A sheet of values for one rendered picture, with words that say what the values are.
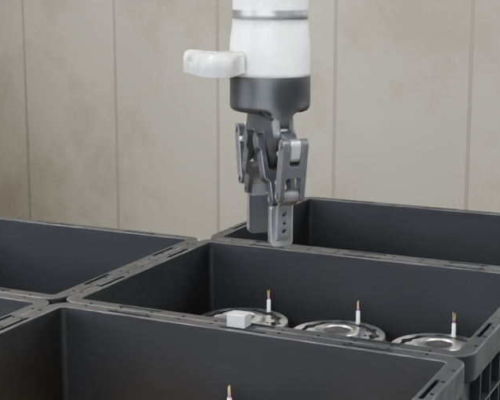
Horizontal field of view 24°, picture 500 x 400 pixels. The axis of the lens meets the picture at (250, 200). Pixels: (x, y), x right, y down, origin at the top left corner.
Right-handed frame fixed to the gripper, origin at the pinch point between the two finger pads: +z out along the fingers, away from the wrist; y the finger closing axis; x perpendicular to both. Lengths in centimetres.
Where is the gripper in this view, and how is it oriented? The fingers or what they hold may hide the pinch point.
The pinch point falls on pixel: (269, 223)
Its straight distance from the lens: 109.8
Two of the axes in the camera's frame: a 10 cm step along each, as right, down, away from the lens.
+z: 0.0, 9.8, 1.9
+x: -9.4, 0.6, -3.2
